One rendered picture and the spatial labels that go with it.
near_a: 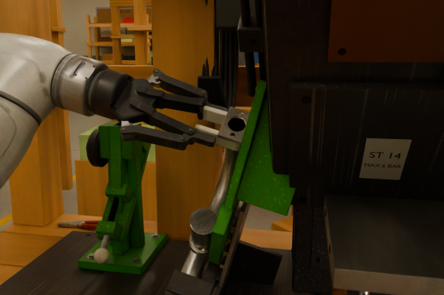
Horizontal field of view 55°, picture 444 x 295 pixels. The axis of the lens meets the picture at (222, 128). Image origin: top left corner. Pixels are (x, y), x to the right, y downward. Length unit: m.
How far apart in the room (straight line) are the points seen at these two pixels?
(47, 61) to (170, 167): 0.40
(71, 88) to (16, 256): 0.47
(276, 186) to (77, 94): 0.32
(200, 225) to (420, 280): 0.29
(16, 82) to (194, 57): 0.38
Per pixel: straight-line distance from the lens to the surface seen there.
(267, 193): 0.55
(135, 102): 0.65
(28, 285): 0.87
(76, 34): 11.74
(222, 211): 0.55
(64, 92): 0.68
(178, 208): 0.99
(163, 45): 0.94
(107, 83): 0.66
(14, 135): 0.67
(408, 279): 0.39
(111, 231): 0.81
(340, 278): 0.38
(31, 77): 0.69
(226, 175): 0.70
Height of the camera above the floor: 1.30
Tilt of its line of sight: 10 degrees down
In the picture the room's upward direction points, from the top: straight up
